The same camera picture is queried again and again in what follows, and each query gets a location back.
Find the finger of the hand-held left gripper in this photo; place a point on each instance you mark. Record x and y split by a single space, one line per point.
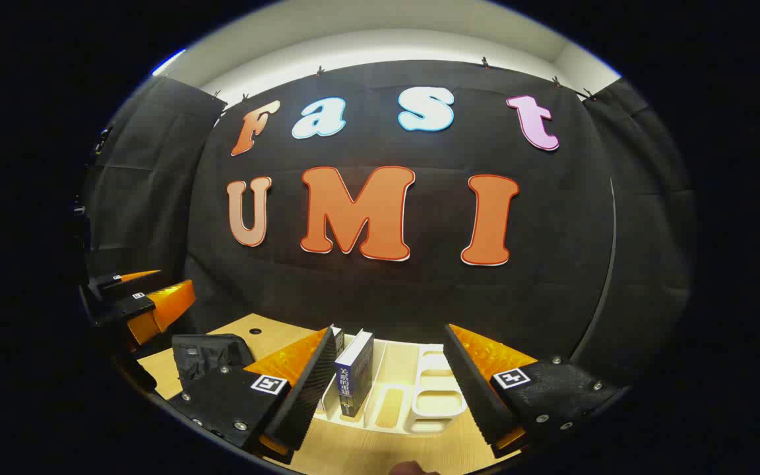
169 307
106 285

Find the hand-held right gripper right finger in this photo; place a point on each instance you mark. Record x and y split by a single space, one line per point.
475 392

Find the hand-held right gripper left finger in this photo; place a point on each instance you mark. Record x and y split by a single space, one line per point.
304 396

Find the white bookshelf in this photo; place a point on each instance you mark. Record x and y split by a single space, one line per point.
429 399

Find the blue book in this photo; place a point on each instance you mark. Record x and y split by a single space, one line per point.
353 376

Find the black schoolbag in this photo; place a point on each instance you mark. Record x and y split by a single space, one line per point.
208 356

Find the book with grey portrait cover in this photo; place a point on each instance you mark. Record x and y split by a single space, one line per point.
338 340

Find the black backdrop cloth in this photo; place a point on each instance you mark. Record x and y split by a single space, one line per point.
419 297

